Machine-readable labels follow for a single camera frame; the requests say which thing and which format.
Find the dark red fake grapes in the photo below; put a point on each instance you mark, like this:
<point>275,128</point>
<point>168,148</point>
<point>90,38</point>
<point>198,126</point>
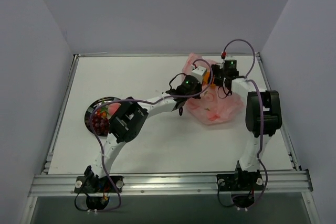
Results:
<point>100,124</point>

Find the black rimmed round plate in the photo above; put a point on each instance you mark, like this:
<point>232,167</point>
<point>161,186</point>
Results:
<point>92,107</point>

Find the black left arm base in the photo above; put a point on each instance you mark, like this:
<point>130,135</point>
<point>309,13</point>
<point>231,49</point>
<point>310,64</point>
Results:
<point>98,186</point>

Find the red fake cherry tomatoes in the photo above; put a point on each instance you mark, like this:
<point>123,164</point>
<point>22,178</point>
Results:
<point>103,112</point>

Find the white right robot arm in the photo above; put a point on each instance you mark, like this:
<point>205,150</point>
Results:
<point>263,111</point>

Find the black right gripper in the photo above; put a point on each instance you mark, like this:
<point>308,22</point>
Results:
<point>217,74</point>

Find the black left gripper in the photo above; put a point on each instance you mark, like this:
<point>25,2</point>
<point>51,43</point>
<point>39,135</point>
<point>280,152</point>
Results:
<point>200,85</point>

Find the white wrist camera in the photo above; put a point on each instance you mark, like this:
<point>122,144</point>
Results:
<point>226,57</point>
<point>199,73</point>

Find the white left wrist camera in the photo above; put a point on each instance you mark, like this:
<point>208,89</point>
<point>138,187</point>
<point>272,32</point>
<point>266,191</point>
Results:
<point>199,73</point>

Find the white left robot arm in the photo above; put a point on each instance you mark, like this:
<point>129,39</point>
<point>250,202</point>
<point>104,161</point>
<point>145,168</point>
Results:
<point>118,122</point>

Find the pink plastic bag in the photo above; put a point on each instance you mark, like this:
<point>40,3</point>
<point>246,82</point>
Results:
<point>214,107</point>

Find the orange fake fruit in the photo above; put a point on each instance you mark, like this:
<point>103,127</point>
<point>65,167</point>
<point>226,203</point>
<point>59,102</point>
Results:
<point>208,79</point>

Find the aluminium front rail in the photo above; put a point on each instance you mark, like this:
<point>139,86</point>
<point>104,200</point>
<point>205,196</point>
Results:
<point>278,181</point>

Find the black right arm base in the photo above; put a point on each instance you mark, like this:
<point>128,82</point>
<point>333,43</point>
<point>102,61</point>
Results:
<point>239,184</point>

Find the pink fake peach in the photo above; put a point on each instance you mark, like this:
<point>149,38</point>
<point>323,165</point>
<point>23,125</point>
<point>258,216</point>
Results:
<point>112,108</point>

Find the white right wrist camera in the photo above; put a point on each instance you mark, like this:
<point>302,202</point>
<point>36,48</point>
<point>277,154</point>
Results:
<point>226,57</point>

